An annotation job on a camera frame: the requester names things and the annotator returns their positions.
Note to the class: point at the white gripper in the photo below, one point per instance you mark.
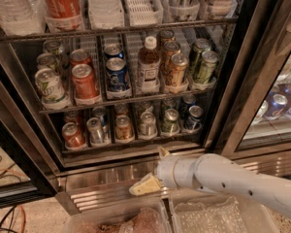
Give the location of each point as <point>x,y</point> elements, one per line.
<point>165,171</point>

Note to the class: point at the orange can bottom shelf front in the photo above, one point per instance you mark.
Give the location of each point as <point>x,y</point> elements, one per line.
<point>123,128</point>

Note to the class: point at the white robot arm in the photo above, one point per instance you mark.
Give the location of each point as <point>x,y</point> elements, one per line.
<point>214,173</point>

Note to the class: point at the silver white can bottom front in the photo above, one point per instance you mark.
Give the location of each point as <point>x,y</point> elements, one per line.
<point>147,126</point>

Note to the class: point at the green can bottom shelf front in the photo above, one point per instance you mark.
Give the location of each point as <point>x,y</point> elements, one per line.
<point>170,121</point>

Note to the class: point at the green can shelf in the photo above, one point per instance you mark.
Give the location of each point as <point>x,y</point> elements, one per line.
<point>208,64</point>
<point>170,121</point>

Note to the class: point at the blue can bottom shelf front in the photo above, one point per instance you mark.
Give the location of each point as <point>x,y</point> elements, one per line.
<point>193,119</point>

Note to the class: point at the blue can shelf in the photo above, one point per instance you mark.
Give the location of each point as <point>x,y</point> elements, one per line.
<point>193,119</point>
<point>112,51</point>

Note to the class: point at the silver can bottom shelf front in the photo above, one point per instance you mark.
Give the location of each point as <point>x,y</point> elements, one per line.
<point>95,130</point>

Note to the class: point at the red can bottom shelf front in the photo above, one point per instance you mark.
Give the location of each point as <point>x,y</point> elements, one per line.
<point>72,135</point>

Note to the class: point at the red can shelf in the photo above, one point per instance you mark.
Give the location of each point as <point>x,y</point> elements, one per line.
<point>72,135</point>
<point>84,81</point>
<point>80,56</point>

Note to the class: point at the blue pepsi can middle front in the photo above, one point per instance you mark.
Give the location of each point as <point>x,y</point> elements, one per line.
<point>117,74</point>

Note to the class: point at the red can middle shelf front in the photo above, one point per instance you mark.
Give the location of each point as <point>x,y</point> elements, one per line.
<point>84,81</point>

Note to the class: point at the green can middle shelf front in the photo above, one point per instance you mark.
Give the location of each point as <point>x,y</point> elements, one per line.
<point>208,64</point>

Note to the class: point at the gold can middle shelf front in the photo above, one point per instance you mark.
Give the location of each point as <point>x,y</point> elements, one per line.
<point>176,70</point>

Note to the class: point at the blue can middle shelf rear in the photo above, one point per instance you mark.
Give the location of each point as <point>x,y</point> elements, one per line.
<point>112,51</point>

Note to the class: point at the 7up can middle shelf front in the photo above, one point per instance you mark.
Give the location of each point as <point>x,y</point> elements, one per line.
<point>50,86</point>

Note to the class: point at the green can middle rear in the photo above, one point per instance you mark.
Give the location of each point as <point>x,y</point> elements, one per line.
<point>197,48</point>

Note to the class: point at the blue pepsi can right fridge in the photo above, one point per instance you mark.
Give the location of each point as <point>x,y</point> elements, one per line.
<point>277,103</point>

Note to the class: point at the open fridge glass door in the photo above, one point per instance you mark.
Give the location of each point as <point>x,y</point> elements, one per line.
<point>17,140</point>

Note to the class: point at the red can middle shelf rear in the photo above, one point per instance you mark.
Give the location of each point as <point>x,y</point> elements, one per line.
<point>80,56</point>

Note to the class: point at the red cola bottle top shelf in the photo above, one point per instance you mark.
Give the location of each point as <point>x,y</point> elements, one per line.
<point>64,15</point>

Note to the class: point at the clear water bottle top shelf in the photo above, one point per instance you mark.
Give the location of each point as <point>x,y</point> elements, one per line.
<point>22,17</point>

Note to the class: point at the left clear plastic bin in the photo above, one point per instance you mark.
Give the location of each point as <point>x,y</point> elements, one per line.
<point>146,215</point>

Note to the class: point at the clear plastic bin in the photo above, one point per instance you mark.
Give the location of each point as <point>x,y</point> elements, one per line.
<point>198,212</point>
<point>146,215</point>

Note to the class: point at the right clear plastic bin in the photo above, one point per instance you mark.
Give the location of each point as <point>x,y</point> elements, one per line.
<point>198,212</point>

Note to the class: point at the tea bottle white cap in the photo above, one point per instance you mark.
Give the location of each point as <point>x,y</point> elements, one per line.
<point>148,65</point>

